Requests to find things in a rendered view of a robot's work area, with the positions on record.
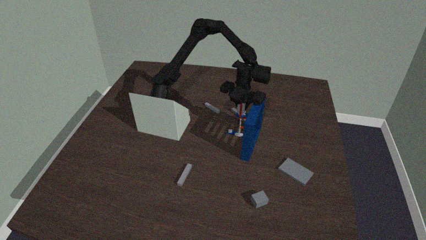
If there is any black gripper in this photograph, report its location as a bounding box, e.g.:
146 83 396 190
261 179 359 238
220 78 266 110

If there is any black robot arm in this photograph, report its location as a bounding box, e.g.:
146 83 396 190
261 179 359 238
150 18 271 105

